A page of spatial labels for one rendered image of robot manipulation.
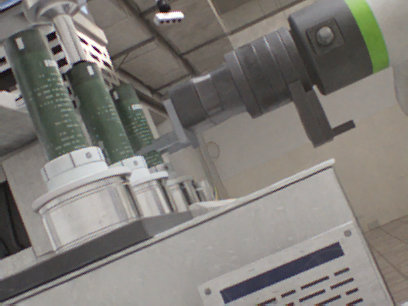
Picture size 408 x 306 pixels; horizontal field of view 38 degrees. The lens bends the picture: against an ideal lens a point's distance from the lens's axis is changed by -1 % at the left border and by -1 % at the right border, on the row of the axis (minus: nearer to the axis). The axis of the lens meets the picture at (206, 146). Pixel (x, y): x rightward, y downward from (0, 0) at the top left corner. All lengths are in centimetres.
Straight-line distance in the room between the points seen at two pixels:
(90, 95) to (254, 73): 16
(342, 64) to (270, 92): 7
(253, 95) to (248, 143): 1022
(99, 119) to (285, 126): 1029
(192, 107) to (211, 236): 28
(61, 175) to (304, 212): 17
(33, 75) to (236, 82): 23
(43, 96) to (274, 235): 19
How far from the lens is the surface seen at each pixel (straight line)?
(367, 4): 60
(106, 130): 52
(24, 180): 75
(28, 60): 44
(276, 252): 33
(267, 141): 1079
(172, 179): 62
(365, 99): 1088
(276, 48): 60
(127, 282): 35
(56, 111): 42
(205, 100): 60
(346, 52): 59
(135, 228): 34
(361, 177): 1075
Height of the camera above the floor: 101
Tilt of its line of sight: 8 degrees up
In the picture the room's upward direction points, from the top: 23 degrees counter-clockwise
